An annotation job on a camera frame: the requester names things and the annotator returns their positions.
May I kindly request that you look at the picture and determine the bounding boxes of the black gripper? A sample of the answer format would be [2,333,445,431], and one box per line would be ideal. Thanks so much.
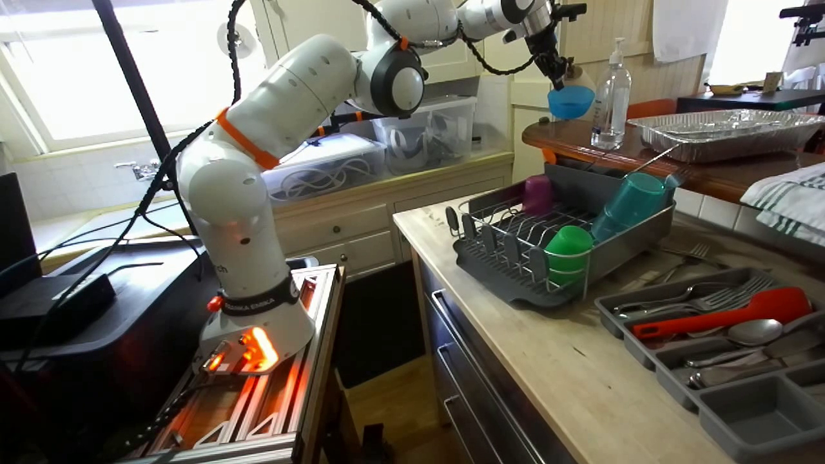
[526,22,579,91]

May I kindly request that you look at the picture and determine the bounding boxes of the blue plastic bowl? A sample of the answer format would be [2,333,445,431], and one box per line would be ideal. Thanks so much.
[548,82,598,123]

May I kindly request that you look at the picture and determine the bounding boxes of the orange spatula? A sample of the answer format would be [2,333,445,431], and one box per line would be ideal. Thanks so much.
[630,283,813,345]

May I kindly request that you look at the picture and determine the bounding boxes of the aluminium robot base cart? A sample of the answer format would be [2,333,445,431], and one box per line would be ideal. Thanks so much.
[120,260,345,464]

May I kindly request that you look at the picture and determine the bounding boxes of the grey steel dish rack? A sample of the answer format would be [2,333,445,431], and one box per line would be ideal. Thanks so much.
[445,163,680,312]

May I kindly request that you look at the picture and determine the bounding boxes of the purple plastic cup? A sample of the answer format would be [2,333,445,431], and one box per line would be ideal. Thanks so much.
[521,172,557,216]

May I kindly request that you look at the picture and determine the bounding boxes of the white hanging cloth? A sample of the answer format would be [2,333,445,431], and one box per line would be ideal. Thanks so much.
[651,0,729,64]

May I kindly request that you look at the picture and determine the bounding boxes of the teal plastic cup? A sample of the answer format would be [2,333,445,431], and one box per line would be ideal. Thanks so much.
[592,171,680,245]

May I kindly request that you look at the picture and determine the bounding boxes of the clear plastic storage bin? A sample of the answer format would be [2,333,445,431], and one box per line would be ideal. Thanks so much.
[262,93,479,205]

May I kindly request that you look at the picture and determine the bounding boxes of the green plastic cup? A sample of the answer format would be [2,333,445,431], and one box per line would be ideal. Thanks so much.
[543,222,598,291]

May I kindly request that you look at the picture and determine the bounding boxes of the aluminium foil tray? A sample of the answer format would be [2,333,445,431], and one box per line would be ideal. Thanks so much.
[626,106,825,166]

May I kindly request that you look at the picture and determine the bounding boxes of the white drawer cabinet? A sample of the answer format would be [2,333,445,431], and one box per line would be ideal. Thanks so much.
[272,153,518,278]

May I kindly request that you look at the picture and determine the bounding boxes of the white green striped towel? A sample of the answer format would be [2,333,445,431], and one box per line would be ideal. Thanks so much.
[741,160,825,251]

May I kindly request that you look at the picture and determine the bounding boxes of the silver metal fork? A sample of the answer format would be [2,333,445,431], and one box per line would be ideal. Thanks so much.
[615,271,776,318]

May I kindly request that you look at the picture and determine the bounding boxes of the silver metal spoon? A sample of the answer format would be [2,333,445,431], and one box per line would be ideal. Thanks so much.
[679,318,786,352]

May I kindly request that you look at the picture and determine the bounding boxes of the silver table knife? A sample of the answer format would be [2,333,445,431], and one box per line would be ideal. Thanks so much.
[680,333,825,372]

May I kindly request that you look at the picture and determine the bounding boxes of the grey counter drawers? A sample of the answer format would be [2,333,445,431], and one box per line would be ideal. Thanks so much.
[416,260,574,464]

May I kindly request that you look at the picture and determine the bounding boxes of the small silver teaspoon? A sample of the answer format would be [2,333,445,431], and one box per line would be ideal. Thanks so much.
[684,358,781,392]

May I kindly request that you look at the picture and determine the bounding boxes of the grey cutlery tray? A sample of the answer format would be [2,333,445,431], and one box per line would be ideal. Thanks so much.
[593,265,825,458]

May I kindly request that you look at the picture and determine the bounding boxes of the black diagonal pole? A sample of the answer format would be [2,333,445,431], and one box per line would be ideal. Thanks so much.
[89,0,179,166]

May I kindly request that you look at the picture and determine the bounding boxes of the bright window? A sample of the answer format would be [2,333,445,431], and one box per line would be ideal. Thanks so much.
[0,8,227,157]

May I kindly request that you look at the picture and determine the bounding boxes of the black flat box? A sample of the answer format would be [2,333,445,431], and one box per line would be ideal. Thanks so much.
[0,271,116,350]

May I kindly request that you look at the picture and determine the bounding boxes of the black equipment case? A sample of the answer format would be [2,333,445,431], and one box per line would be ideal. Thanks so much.
[0,242,216,464]

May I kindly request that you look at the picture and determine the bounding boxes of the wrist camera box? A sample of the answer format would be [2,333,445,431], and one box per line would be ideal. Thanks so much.
[550,0,593,25]

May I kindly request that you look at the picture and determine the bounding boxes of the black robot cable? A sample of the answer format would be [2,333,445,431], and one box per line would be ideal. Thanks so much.
[350,0,553,80]

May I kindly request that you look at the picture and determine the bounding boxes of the black camera on stand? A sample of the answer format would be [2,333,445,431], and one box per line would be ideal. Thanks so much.
[776,0,825,48]

